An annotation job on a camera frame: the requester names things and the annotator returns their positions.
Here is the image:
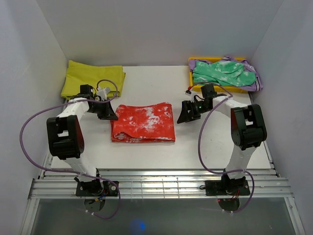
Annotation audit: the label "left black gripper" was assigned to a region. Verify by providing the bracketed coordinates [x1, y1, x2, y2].
[88, 98, 118, 120]

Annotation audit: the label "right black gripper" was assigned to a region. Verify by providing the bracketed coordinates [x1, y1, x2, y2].
[177, 100, 211, 123]

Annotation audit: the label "red tie-dye trousers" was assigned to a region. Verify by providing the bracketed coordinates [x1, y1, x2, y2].
[111, 102, 176, 143]

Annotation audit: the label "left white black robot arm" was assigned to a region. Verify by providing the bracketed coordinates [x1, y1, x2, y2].
[46, 84, 118, 196]

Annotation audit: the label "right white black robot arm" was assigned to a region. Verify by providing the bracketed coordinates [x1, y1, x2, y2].
[177, 82, 267, 197]

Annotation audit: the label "folded yellow-green trousers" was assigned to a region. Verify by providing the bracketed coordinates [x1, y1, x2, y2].
[61, 60, 126, 99]

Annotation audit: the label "green tie-dye trousers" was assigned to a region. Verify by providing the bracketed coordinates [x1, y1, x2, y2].
[192, 61, 256, 87]

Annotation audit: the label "yellow plastic bin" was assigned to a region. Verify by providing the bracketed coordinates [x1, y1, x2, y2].
[188, 56, 249, 93]

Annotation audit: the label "purple striped garment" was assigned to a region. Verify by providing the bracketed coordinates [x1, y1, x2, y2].
[188, 56, 263, 93]

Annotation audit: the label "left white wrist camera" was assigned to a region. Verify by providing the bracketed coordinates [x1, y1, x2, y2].
[96, 87, 111, 101]

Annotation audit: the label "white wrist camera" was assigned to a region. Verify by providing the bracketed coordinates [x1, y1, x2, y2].
[185, 88, 197, 102]
[96, 87, 111, 101]

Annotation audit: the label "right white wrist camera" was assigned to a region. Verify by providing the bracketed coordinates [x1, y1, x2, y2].
[185, 88, 197, 102]

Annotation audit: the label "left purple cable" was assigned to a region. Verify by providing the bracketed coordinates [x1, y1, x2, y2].
[19, 78, 121, 220]

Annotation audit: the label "purple cable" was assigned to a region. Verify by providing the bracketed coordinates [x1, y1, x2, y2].
[19, 78, 121, 220]
[186, 81, 255, 214]

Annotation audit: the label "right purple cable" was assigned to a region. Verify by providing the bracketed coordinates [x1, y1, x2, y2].
[186, 81, 255, 214]

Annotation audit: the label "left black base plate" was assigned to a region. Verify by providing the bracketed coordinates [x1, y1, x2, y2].
[75, 180, 118, 197]

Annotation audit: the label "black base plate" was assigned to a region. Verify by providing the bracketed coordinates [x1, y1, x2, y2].
[75, 180, 118, 197]
[200, 180, 250, 196]

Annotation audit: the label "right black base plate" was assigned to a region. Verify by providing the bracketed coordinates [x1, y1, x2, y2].
[200, 180, 250, 196]

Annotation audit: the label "aluminium rail frame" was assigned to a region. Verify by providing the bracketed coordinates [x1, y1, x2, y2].
[20, 97, 306, 235]

